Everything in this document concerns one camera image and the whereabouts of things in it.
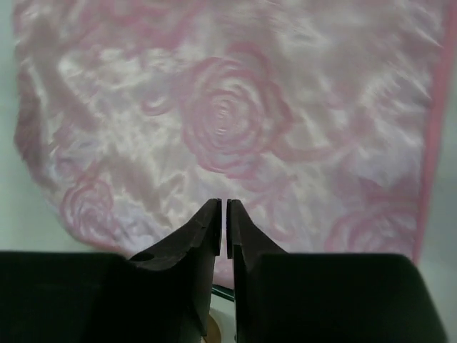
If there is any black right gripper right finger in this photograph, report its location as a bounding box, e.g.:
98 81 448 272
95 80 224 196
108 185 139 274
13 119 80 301
226 199 286 342

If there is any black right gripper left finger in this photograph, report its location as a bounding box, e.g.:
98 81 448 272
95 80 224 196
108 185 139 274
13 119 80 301
129 199 221 338

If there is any pink rose satin placemat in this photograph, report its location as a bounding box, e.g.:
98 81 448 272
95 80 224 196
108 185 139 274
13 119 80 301
12 0 454 287

